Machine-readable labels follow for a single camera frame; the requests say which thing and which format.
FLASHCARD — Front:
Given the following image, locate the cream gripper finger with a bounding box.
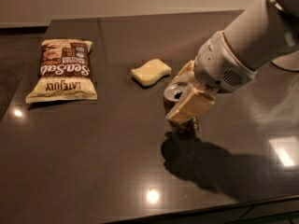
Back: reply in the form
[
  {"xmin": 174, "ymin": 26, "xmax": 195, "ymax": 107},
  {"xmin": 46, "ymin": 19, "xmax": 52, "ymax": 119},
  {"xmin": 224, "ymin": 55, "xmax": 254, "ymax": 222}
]
[
  {"xmin": 170, "ymin": 60, "xmax": 195, "ymax": 85},
  {"xmin": 166, "ymin": 87, "xmax": 215, "ymax": 124}
]

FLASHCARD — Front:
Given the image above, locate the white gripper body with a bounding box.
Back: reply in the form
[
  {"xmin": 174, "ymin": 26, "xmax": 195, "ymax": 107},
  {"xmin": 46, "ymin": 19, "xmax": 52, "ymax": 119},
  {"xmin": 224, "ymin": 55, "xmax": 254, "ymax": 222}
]
[{"xmin": 194, "ymin": 31, "xmax": 257, "ymax": 92}]

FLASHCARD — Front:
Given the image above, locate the orange soda can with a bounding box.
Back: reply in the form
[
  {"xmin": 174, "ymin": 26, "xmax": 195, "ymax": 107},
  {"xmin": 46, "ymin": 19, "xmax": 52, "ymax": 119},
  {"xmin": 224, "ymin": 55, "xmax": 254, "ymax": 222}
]
[{"xmin": 164, "ymin": 82, "xmax": 200, "ymax": 140}]

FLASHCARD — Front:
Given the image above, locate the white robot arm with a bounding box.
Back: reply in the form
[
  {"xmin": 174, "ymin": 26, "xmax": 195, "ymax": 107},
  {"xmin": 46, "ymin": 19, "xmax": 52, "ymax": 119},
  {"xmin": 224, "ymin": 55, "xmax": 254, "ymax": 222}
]
[{"xmin": 166, "ymin": 0, "xmax": 299, "ymax": 124}]

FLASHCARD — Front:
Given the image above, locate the yellow sponge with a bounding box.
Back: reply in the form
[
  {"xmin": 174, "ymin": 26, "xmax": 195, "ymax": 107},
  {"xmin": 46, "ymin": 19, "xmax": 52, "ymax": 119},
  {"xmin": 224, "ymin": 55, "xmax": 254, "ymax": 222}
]
[{"xmin": 131, "ymin": 59, "xmax": 172, "ymax": 87}]

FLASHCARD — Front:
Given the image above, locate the Late July chips bag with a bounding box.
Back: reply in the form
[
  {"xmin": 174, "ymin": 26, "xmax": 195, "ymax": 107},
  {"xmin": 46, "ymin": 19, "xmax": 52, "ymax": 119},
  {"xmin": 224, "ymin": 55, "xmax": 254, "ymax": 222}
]
[{"xmin": 25, "ymin": 39, "xmax": 97, "ymax": 104}]

